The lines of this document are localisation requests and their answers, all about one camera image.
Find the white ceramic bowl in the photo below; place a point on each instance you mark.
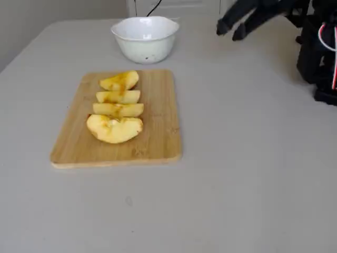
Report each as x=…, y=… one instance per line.
x=144, y=50

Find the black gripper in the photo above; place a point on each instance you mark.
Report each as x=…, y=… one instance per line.
x=259, y=16

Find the large apple slice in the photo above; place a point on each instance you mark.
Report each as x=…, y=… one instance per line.
x=113, y=131

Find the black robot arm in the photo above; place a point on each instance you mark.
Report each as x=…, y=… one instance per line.
x=310, y=58

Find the wooden cutting board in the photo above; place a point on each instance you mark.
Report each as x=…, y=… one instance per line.
x=158, y=118

